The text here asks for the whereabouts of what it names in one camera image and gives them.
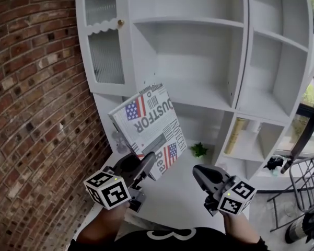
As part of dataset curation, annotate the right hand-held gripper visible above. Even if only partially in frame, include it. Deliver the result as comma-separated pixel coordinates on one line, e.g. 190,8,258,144
192,164,258,217

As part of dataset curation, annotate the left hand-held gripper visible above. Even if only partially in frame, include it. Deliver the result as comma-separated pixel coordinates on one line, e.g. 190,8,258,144
83,151,157,213

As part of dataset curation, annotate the white flag print book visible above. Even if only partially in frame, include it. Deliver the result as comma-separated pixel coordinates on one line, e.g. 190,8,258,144
108,82,187,181

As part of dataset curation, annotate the white shelf unit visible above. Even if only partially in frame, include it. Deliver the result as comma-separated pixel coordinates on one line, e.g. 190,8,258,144
75,0,314,185

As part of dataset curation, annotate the person's right forearm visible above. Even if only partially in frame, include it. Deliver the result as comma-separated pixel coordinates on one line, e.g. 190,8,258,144
223,212,262,245

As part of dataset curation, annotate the person's left forearm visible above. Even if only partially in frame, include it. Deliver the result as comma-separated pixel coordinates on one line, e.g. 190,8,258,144
75,201,131,245

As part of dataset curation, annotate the gold book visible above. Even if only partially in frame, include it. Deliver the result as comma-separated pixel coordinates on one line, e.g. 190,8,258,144
223,117,248,155

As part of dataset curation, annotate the small green plant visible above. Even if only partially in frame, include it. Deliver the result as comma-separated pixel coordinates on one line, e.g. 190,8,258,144
190,142,210,158

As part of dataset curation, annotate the black shirt with white print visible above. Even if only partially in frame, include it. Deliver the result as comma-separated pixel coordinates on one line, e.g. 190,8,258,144
67,226,271,251

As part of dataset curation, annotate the black and grey cylinder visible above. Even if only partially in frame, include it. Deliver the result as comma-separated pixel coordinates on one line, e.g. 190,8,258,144
284,209,314,245

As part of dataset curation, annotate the white ribbed glass cabinet door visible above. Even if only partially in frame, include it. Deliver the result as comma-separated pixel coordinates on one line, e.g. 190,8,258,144
75,0,133,93

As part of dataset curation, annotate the black tool with handle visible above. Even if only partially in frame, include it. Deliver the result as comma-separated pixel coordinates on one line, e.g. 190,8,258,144
265,156,295,174

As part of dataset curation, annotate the black wire chair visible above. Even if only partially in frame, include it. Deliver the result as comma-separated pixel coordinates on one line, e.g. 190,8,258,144
266,152,314,233

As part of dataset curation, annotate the black window frame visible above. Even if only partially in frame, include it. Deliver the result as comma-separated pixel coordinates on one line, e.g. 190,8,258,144
289,17,314,159

